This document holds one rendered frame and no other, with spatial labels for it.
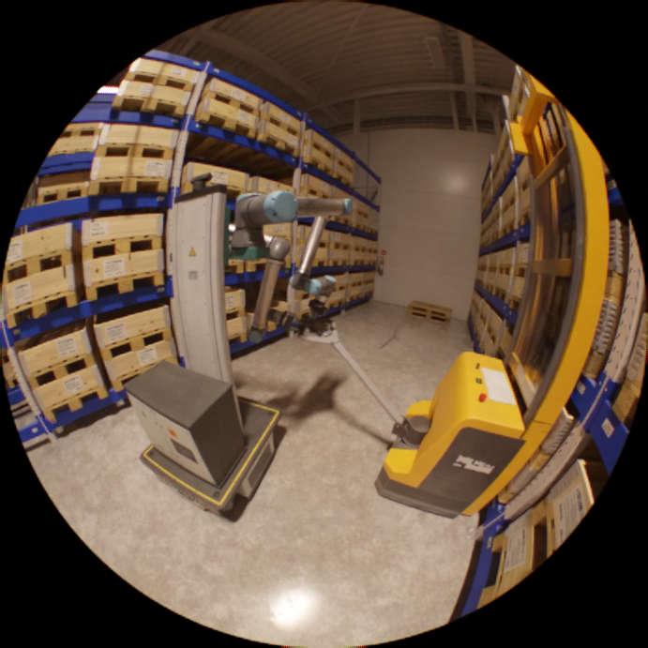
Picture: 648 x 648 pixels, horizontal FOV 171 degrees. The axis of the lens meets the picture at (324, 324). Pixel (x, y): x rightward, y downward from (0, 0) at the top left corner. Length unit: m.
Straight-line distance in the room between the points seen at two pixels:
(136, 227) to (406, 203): 6.61
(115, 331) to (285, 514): 2.00
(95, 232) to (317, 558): 2.75
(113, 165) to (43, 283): 1.11
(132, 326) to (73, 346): 0.65
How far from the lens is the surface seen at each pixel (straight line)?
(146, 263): 2.23
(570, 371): 1.13
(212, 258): 1.07
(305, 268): 1.38
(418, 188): 7.20
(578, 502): 1.04
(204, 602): 1.56
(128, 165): 2.36
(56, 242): 2.25
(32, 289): 2.31
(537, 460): 1.35
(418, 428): 1.55
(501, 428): 1.10
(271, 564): 1.48
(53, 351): 2.36
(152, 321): 2.31
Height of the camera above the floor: 1.46
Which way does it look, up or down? 19 degrees down
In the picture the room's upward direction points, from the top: 4 degrees clockwise
